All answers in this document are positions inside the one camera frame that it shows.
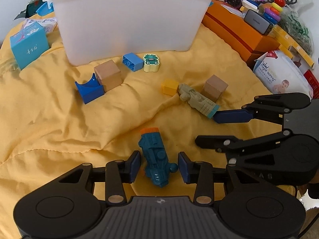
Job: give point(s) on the white plastic storage bin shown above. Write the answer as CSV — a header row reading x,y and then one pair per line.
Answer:
x,y
124,22

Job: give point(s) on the green mesh bag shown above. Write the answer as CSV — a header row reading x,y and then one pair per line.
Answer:
x,y
297,29

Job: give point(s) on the printed paper leaflet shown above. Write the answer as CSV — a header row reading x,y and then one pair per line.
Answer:
x,y
48,23

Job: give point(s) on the red box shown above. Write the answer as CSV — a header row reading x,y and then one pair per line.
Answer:
x,y
312,81

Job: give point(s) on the beige toy gun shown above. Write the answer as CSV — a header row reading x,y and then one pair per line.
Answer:
x,y
199,100

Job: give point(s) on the grey power bank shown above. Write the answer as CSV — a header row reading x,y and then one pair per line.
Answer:
x,y
258,21

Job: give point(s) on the blue arch block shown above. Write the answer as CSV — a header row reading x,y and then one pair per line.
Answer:
x,y
89,92

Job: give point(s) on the baby wipes pack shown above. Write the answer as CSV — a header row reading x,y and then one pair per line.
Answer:
x,y
281,74

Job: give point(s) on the light blue carton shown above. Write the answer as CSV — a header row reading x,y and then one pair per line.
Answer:
x,y
28,47

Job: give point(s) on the frog eraser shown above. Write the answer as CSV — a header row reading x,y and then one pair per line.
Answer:
x,y
151,63

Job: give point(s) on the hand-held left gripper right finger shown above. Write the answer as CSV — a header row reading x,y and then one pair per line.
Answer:
x,y
184,169

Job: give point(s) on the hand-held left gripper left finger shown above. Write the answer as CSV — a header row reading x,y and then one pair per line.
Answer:
x,y
134,166

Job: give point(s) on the orange box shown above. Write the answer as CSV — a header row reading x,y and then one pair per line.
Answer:
x,y
236,29

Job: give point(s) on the yellow blanket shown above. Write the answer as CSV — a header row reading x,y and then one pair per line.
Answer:
x,y
62,129

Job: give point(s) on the yellow flat box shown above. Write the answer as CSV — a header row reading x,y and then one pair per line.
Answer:
x,y
289,43

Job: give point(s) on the wooden cube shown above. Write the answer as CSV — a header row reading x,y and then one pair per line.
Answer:
x,y
108,76
214,88

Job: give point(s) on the teal toy gun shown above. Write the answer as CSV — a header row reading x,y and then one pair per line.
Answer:
x,y
155,156

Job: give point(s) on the small yellow building block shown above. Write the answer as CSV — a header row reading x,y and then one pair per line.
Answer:
x,y
170,87

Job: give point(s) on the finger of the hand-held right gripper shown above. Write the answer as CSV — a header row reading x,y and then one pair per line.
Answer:
x,y
231,116
214,142

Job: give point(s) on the white adapter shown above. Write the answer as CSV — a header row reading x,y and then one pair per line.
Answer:
x,y
249,4

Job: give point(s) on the small blue building block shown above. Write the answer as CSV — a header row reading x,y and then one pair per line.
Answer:
x,y
132,62

